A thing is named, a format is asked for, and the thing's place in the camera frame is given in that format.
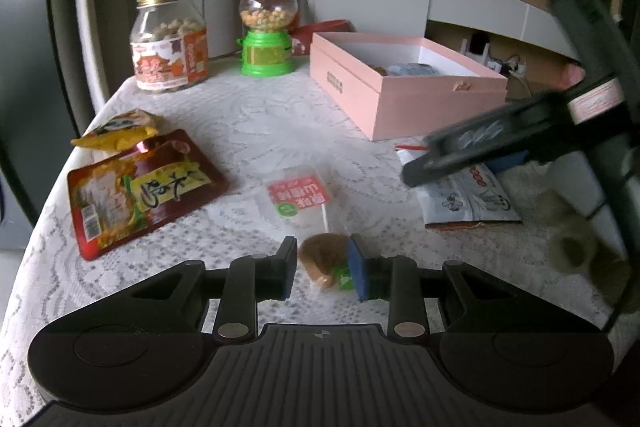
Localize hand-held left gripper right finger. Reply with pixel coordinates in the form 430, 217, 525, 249
347, 234, 511, 341

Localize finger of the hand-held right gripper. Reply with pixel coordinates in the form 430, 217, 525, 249
402, 144, 531, 188
425, 99, 538, 158

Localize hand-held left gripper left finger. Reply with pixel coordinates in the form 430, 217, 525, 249
131, 236, 299, 341

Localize white cartoon print snack packet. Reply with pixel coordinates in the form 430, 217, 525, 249
395, 144, 524, 229

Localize pink cardboard box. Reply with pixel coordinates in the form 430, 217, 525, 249
308, 32, 509, 142

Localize clear brown cake packet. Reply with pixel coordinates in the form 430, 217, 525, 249
263, 166, 355, 293

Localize glass jar of puffed snacks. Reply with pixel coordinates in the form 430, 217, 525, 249
130, 0, 210, 92

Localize person's right hand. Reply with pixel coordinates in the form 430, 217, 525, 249
500, 159, 632, 304

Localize white power strip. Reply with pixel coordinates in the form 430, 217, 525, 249
462, 34, 528, 75

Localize white cabinet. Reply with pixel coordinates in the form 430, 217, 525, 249
427, 0, 581, 58

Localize white lace tablecloth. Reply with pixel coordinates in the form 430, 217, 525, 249
0, 57, 636, 427

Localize dark red snack packet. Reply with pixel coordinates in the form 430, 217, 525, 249
66, 128, 230, 262

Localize red flat container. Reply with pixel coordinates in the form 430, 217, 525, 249
290, 19, 357, 56

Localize yellow snack packet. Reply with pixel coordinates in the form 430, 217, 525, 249
70, 108, 165, 154

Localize green gumball machine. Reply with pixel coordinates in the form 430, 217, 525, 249
236, 0, 299, 78

